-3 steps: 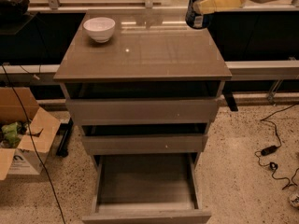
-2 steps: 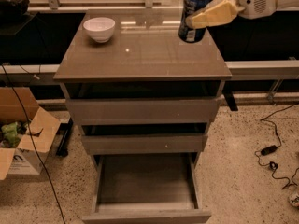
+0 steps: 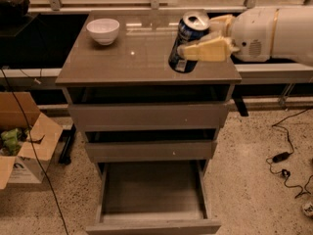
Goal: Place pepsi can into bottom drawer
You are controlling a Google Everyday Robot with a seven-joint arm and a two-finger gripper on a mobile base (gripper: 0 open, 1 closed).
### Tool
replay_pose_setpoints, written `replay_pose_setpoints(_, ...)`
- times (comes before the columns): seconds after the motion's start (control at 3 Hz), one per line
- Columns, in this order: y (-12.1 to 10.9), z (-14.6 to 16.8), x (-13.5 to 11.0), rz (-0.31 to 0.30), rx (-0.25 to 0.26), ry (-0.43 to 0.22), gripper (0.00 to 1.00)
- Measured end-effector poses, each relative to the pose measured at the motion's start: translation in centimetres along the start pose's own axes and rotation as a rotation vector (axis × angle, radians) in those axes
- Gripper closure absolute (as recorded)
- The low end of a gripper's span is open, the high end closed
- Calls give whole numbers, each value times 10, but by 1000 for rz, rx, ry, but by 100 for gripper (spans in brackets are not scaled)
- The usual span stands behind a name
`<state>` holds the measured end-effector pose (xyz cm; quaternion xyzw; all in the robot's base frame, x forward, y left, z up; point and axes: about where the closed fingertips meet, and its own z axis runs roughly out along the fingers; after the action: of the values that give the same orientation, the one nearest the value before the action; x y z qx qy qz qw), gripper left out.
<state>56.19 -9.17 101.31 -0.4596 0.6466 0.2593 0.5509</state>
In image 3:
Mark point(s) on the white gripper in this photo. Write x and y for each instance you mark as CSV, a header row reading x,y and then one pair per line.
x,y
251,33

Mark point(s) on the blue pepsi can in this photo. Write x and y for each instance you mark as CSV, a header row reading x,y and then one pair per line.
x,y
193,26

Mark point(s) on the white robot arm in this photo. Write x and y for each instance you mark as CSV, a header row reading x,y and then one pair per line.
x,y
292,35

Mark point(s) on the grey top drawer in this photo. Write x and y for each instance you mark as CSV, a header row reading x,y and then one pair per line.
x,y
148,117

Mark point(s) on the grey drawer cabinet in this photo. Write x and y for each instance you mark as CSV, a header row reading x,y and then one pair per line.
x,y
135,70

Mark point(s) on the grey middle drawer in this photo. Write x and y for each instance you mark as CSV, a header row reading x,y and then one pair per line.
x,y
150,151

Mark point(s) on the grey open bottom drawer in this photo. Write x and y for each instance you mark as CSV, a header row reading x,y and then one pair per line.
x,y
153,198

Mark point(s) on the white ceramic bowl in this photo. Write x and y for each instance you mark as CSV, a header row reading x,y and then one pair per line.
x,y
103,31

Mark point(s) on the white object on floor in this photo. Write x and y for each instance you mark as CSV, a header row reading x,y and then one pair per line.
x,y
308,209

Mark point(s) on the black table leg left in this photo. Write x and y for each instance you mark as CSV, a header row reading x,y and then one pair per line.
x,y
67,137

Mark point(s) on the black object on shelf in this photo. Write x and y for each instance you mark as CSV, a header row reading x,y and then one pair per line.
x,y
13,8

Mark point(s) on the open cardboard box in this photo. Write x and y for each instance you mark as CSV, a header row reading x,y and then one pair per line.
x,y
18,110

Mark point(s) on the green bag in box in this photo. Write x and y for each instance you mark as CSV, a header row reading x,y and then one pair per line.
x,y
12,140

